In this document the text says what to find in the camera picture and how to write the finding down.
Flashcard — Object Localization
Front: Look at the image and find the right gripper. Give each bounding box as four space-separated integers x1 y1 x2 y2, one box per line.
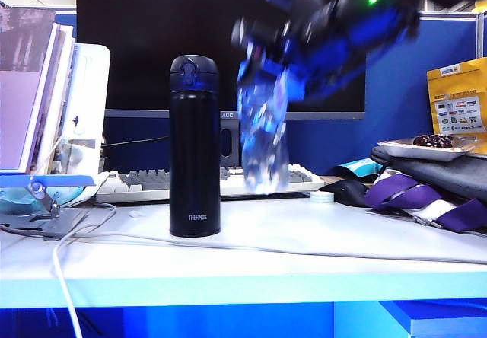
231 0 419 103

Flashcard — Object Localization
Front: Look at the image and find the clear mineral water bottle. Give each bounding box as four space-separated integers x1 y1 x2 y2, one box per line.
235 44 292 196

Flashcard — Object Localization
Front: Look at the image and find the black thermos flask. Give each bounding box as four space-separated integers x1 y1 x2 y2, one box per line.
169 54 221 238

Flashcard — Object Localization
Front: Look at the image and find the black computer monitor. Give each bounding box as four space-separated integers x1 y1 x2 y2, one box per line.
75 0 368 167

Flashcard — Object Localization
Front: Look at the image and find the blue office partition panel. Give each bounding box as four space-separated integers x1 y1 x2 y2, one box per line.
53 8 487 187

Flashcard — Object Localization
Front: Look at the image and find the teal paper package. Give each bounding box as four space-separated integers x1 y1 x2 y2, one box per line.
337 158 385 177

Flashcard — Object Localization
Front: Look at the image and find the small white green tape roll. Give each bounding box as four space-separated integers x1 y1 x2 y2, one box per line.
308 190 335 205

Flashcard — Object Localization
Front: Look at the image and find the black computer mouse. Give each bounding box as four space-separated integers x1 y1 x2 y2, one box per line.
318 179 369 206

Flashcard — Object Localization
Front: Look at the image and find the gold plastic food tray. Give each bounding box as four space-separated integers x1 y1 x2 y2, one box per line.
377 135 479 163

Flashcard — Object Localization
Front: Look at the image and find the dark glossy bread bun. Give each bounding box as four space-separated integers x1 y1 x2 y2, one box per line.
412 133 457 148

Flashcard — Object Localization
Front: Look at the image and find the yellow paper bag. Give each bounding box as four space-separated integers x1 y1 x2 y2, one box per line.
426 56 487 145

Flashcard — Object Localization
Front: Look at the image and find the white plastic file holder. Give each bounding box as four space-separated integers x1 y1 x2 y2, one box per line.
56 43 111 187

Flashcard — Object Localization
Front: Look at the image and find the white grey mechanical keyboard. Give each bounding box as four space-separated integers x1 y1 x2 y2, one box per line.
94 162 326 205

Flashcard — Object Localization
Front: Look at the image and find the grey fabric laptop sleeve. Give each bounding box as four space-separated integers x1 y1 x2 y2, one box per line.
371 145 487 202

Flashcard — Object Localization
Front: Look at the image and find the clear acrylic book stand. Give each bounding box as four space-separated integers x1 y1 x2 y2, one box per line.
0 113 100 189

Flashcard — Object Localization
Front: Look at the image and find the white book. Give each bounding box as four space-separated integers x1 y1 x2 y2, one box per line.
28 24 75 174

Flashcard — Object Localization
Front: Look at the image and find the grey metal stand base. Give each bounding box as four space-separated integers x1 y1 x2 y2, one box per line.
0 185 91 242

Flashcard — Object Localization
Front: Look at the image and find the light blue face mask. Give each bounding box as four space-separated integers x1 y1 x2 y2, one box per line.
0 185 85 215

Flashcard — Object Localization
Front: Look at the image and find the blue box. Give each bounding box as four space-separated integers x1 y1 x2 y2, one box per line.
380 299 487 338

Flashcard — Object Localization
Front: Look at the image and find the thin black cable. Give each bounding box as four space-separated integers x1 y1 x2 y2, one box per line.
100 135 171 149

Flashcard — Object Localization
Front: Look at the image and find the purple and white lanyard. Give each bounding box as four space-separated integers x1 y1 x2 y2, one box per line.
363 168 487 236

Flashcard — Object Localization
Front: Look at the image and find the long grey desk cable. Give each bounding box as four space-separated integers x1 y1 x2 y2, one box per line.
56 231 487 266

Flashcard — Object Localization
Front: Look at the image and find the white charging cable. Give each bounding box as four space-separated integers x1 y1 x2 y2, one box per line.
52 202 117 338

